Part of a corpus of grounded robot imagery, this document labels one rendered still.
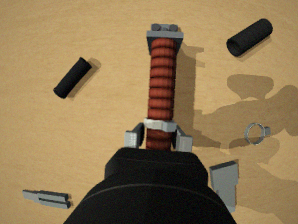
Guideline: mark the grey metal clamp band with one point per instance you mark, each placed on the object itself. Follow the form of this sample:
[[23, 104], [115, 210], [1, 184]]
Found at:
[[167, 126], [264, 131]]

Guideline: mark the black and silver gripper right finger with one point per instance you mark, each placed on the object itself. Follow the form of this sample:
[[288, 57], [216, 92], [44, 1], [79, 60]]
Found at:
[[180, 141]]

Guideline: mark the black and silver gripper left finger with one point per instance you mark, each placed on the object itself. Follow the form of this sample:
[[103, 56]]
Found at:
[[131, 138]]

